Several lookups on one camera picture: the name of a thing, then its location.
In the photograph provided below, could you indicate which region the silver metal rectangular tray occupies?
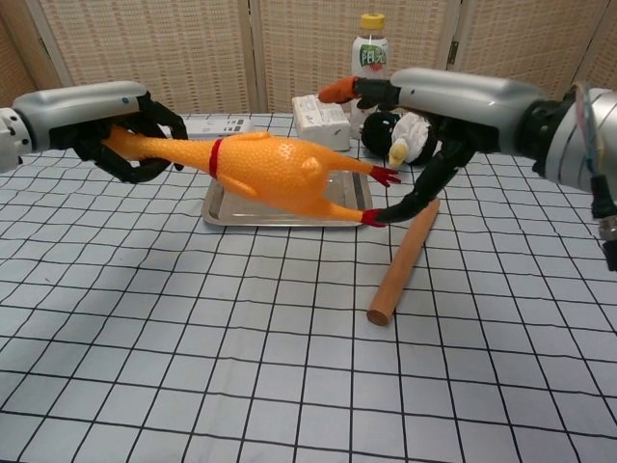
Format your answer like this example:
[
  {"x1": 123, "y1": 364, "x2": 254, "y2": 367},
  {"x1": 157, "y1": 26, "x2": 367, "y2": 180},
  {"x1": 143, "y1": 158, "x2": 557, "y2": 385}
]
[{"x1": 201, "y1": 171, "x2": 375, "y2": 231}]

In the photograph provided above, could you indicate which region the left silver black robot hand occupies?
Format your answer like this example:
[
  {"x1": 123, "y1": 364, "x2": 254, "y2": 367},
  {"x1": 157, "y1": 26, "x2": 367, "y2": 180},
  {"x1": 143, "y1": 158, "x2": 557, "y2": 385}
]
[{"x1": 12, "y1": 80, "x2": 190, "y2": 184}]

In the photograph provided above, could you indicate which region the white remote control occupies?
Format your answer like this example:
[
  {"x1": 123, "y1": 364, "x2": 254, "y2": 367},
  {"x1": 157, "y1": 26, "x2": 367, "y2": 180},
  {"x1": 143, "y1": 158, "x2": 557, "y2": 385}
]
[{"x1": 181, "y1": 117, "x2": 255, "y2": 141}]

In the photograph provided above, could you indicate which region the white tissue pack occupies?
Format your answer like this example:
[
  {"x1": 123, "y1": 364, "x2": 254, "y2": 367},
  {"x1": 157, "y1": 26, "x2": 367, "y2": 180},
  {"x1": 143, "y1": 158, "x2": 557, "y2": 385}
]
[{"x1": 291, "y1": 94, "x2": 353, "y2": 153}]

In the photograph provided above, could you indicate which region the thin multicolour wire bundle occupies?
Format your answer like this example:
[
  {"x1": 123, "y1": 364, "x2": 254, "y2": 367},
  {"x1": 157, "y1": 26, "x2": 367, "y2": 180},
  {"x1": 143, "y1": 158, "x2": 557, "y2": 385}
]
[{"x1": 576, "y1": 84, "x2": 610, "y2": 179}]

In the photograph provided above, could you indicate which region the white drink bottle yellow cap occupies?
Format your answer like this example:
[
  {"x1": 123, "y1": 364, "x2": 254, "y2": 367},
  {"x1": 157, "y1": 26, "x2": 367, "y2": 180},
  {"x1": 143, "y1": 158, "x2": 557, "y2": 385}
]
[{"x1": 349, "y1": 13, "x2": 390, "y2": 140}]

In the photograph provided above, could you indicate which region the yellow rubber chicken toy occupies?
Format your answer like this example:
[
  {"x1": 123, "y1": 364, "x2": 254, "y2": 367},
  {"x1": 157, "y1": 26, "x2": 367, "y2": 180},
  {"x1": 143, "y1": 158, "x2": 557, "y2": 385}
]
[{"x1": 101, "y1": 125, "x2": 402, "y2": 228}]

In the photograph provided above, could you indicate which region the blue checkered tablecloth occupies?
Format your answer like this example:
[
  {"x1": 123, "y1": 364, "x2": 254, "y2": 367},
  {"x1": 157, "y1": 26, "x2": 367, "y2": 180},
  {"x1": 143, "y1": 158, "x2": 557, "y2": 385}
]
[{"x1": 0, "y1": 111, "x2": 617, "y2": 463}]

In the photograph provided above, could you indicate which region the woven rattan folding screen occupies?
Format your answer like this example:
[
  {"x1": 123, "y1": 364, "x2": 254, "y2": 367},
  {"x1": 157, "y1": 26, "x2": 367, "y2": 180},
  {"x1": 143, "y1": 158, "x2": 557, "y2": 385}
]
[{"x1": 0, "y1": 0, "x2": 617, "y2": 116}]

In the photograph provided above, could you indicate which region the black white penguin plush toy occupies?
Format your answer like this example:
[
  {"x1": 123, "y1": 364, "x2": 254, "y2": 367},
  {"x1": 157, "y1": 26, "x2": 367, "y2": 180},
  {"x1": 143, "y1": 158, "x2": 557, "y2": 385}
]
[{"x1": 361, "y1": 108, "x2": 465, "y2": 170}]

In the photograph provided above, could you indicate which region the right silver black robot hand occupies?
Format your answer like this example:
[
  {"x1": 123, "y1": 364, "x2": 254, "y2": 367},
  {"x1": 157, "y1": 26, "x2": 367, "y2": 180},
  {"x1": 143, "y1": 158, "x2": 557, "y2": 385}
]
[{"x1": 318, "y1": 67, "x2": 550, "y2": 229}]

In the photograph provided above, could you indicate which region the wooden rolling pin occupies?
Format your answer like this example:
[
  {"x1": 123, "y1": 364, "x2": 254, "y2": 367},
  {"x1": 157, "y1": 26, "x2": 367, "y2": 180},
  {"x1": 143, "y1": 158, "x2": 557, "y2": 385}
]
[{"x1": 365, "y1": 200, "x2": 442, "y2": 328}]

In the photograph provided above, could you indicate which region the black cable plug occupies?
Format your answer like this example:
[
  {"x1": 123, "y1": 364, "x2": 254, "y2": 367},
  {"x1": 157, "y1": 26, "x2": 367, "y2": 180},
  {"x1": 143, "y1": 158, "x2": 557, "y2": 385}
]
[{"x1": 590, "y1": 173, "x2": 617, "y2": 274}]

